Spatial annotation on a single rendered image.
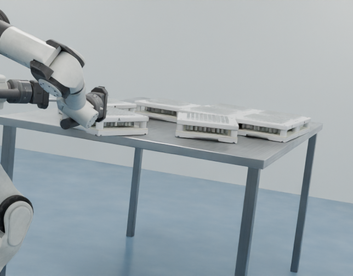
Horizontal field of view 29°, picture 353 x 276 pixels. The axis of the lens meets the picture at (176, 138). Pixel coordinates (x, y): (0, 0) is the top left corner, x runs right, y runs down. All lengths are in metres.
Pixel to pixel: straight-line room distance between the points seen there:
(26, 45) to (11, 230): 0.74
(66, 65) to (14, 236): 0.75
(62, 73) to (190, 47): 4.22
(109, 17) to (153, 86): 0.74
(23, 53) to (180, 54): 4.23
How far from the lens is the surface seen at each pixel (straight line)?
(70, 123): 2.20
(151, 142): 2.54
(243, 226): 2.51
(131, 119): 2.62
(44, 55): 1.94
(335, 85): 5.93
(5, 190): 2.44
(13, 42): 2.00
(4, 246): 2.46
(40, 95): 2.59
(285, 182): 6.06
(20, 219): 2.45
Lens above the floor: 1.26
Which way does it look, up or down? 9 degrees down
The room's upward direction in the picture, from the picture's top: 6 degrees clockwise
